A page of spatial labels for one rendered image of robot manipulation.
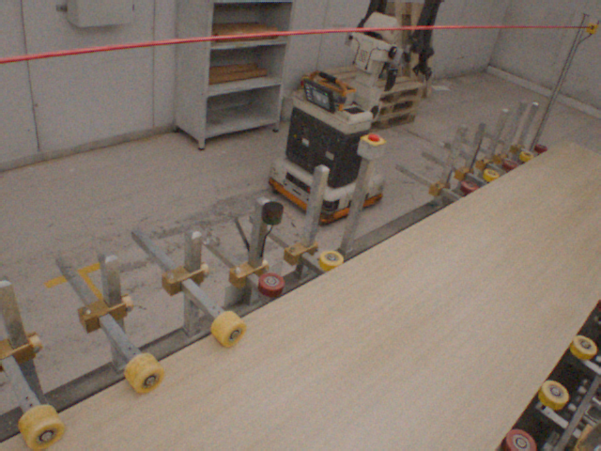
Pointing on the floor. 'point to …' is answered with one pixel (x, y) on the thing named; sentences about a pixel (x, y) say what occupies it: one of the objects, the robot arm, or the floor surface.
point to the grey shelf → (236, 109)
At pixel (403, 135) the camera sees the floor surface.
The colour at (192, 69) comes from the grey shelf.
